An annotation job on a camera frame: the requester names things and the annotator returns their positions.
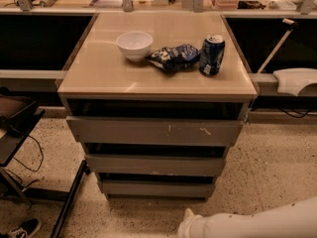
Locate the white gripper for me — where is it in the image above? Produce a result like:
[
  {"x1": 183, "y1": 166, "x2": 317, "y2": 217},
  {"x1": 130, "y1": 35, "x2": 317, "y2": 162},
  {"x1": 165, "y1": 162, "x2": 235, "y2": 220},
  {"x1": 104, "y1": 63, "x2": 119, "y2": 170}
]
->
[{"x1": 177, "y1": 208, "x2": 206, "y2": 238}]

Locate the grey bottom drawer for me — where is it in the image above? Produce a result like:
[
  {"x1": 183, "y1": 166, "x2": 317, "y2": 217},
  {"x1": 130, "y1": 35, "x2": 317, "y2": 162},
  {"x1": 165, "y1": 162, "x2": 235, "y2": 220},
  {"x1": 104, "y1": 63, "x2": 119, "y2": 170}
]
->
[{"x1": 98, "y1": 180, "x2": 215, "y2": 198}]

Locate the grey drawer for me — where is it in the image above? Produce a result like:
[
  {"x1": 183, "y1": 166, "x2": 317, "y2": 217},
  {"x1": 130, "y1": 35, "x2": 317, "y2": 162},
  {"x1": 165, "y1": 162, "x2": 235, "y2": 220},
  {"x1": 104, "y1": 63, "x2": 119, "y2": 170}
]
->
[
  {"x1": 66, "y1": 116, "x2": 243, "y2": 146},
  {"x1": 86, "y1": 155, "x2": 224, "y2": 177},
  {"x1": 98, "y1": 180, "x2": 215, "y2": 198}
]

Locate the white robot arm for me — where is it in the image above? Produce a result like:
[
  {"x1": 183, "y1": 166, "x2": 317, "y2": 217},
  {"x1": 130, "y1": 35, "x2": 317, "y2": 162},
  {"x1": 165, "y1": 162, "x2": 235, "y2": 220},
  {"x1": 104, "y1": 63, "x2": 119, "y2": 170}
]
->
[{"x1": 177, "y1": 197, "x2": 317, "y2": 238}]

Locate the grey middle drawer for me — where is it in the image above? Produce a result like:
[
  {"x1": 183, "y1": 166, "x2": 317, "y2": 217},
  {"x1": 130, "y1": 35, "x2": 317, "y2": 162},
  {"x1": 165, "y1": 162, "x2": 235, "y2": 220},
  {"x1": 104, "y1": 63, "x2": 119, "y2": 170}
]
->
[{"x1": 86, "y1": 155, "x2": 224, "y2": 177}]

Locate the grey drawer cabinet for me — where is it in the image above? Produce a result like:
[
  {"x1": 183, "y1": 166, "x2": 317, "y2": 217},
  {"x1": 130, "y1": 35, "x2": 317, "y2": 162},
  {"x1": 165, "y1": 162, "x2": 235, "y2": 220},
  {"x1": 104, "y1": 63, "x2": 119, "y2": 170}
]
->
[{"x1": 56, "y1": 11, "x2": 259, "y2": 203}]

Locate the grey top drawer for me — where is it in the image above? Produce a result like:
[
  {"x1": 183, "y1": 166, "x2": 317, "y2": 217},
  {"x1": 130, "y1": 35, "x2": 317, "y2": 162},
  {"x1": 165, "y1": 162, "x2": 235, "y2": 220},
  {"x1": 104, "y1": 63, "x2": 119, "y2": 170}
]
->
[{"x1": 66, "y1": 116, "x2": 243, "y2": 146}]

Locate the blue chip bag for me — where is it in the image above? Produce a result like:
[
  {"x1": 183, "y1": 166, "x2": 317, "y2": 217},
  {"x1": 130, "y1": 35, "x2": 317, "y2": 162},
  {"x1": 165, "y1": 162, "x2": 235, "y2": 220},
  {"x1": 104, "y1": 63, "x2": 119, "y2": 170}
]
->
[{"x1": 146, "y1": 44, "x2": 200, "y2": 72}]

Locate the black sneaker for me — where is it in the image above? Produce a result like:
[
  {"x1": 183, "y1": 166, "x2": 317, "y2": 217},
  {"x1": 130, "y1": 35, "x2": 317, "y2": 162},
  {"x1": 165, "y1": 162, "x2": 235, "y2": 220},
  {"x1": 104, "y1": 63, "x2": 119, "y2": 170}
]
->
[{"x1": 0, "y1": 218, "x2": 42, "y2": 238}]

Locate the blue soda can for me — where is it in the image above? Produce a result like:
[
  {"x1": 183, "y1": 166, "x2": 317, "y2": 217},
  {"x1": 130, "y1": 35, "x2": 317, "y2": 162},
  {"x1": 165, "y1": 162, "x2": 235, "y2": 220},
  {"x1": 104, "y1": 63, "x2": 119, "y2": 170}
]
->
[{"x1": 199, "y1": 35, "x2": 225, "y2": 76}]

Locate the white curved plastic cover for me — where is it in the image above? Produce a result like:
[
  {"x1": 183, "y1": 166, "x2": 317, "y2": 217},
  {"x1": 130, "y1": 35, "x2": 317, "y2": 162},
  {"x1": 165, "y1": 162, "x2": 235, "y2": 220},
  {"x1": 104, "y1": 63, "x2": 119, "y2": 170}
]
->
[{"x1": 273, "y1": 67, "x2": 317, "y2": 96}]

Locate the white bowl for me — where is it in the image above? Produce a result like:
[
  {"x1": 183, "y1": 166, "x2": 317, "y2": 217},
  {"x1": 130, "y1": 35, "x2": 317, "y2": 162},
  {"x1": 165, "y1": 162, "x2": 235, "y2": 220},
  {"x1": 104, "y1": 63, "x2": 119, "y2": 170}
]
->
[{"x1": 116, "y1": 32, "x2": 153, "y2": 61}]

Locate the black metal cart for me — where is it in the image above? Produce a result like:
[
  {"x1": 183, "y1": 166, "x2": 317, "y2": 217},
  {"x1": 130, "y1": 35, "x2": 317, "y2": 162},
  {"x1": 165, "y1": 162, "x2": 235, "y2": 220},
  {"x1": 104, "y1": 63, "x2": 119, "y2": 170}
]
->
[{"x1": 0, "y1": 94, "x2": 89, "y2": 238}]

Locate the white stick with knob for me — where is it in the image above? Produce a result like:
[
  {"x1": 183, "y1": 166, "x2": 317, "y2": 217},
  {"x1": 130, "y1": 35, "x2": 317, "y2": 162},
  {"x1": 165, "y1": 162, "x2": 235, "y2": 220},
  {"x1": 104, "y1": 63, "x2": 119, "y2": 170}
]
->
[{"x1": 258, "y1": 18, "x2": 299, "y2": 73}]

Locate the black cable under bench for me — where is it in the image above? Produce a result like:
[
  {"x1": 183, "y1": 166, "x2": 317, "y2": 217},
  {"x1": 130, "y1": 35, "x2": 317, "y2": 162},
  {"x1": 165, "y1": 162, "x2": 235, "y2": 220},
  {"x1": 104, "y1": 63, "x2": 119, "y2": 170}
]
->
[{"x1": 278, "y1": 107, "x2": 315, "y2": 119}]

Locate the black cable on floor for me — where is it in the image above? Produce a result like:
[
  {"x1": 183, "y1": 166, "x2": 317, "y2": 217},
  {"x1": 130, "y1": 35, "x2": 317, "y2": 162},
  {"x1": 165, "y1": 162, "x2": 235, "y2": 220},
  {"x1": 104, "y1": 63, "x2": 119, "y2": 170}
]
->
[{"x1": 3, "y1": 134, "x2": 45, "y2": 190}]

